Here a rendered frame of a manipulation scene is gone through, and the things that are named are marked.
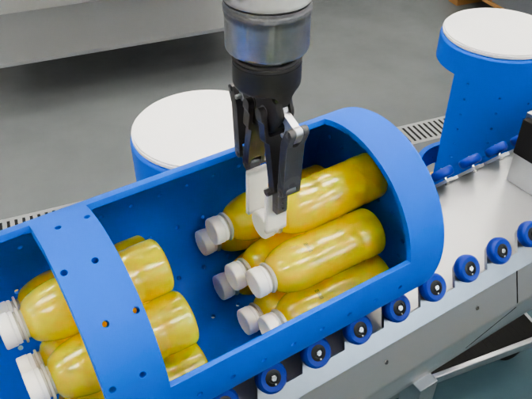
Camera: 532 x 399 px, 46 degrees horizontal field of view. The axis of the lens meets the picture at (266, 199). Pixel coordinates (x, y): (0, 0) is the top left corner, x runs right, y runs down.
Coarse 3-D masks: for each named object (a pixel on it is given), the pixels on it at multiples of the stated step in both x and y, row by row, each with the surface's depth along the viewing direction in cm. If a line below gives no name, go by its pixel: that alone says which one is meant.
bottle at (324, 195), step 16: (352, 160) 85; (368, 160) 85; (320, 176) 83; (336, 176) 83; (352, 176) 83; (368, 176) 84; (304, 192) 80; (320, 192) 81; (336, 192) 82; (352, 192) 83; (368, 192) 84; (384, 192) 86; (288, 208) 80; (304, 208) 80; (320, 208) 81; (336, 208) 82; (352, 208) 84; (288, 224) 80; (304, 224) 81; (320, 224) 82
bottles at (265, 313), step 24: (264, 240) 86; (240, 264) 84; (360, 264) 85; (384, 264) 85; (216, 288) 92; (240, 288) 84; (312, 288) 82; (336, 288) 82; (240, 312) 86; (264, 312) 86; (288, 312) 80; (24, 360) 72; (168, 360) 73; (192, 360) 73
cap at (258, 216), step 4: (260, 208) 81; (256, 212) 80; (260, 212) 80; (252, 216) 82; (256, 216) 80; (260, 216) 79; (256, 220) 81; (260, 220) 80; (256, 224) 81; (260, 224) 80; (256, 228) 82; (260, 228) 81; (260, 232) 81; (272, 232) 80; (276, 232) 81; (260, 236) 82; (264, 236) 80; (268, 236) 80
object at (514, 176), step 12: (528, 120) 112; (528, 132) 113; (516, 144) 116; (528, 144) 114; (516, 156) 119; (528, 156) 115; (516, 168) 120; (528, 168) 118; (516, 180) 121; (528, 180) 119; (528, 192) 120
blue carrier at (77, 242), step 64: (320, 128) 95; (384, 128) 82; (128, 192) 73; (192, 192) 90; (0, 256) 77; (64, 256) 63; (192, 256) 94; (384, 256) 94; (128, 320) 62; (320, 320) 75; (0, 384) 81; (128, 384) 62; (192, 384) 67
